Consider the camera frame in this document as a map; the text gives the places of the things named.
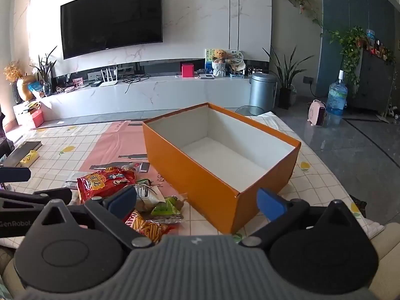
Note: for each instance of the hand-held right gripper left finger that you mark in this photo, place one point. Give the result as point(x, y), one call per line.
point(120, 200)

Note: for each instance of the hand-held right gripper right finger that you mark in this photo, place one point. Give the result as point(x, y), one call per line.
point(270, 203)

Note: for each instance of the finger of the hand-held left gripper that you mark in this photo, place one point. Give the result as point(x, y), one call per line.
point(15, 174)
point(53, 195)

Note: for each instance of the red snack packet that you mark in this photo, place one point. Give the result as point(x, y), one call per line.
point(100, 181)

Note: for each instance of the white green snack packet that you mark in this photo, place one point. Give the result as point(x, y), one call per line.
point(148, 195)

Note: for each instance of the yellow stick snack packet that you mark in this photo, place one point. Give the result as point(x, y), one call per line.
point(147, 228)

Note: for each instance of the small grey snack packet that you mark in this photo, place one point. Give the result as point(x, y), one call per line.
point(145, 167)

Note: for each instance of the orange cardboard box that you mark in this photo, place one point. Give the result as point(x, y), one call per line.
point(193, 178)

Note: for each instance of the small yellow box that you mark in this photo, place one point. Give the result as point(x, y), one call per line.
point(29, 158)

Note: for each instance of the black book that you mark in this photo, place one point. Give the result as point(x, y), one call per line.
point(22, 150)

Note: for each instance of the lemon print tablecloth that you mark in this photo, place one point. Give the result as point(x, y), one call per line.
point(56, 143)

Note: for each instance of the pink printed paper sheet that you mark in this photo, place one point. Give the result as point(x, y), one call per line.
point(118, 143)

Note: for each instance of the pink storage box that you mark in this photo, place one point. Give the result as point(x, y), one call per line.
point(29, 117)

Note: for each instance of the golden vase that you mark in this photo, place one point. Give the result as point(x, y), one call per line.
point(25, 88)

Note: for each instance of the blue packet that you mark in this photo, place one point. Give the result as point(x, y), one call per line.
point(35, 86)

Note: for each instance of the round glass table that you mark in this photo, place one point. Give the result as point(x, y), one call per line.
point(250, 110)

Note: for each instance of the pink space heater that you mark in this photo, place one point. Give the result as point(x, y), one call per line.
point(316, 114)

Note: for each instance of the orange dried flowers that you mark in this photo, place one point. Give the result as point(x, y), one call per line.
point(13, 71)

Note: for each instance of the green plant in glass vase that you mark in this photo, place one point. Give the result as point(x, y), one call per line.
point(45, 68)

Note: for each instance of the white marble TV console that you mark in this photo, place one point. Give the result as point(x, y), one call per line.
point(156, 95)

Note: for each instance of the silver trash can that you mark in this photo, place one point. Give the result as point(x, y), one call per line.
point(263, 90)

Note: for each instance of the white router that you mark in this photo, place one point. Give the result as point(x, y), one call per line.
point(107, 79)

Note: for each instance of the blue water jug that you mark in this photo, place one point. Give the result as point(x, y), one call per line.
point(336, 97)

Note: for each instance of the long leaf potted plant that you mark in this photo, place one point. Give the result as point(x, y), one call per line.
point(285, 78)

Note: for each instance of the beige sofa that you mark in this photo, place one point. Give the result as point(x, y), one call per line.
point(387, 256)

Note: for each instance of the blue tissue box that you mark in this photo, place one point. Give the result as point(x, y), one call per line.
point(237, 75)

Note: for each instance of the white digital scale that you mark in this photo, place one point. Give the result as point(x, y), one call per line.
point(206, 76)

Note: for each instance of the red box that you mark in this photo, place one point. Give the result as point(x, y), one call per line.
point(188, 70)

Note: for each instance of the round hand fan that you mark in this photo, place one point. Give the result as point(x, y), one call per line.
point(234, 57)

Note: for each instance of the brown teddy bear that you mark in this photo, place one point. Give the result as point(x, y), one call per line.
point(219, 56)

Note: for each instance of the green picture card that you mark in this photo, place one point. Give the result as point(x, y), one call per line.
point(208, 57)

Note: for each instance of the dark grey cabinet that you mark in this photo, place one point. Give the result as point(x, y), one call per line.
point(375, 81)

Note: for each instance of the trailing ivy plant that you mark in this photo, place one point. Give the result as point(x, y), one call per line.
point(351, 43)

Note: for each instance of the black television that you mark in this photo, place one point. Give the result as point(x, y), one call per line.
point(112, 18)

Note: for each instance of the assorted small bottles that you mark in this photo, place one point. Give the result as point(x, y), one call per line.
point(379, 48)

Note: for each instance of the small pink photo frame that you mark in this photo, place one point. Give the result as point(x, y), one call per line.
point(78, 82)

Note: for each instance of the wall socket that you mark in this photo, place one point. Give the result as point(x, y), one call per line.
point(307, 80)

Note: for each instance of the wall hanging vine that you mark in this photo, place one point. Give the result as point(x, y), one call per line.
point(300, 0)

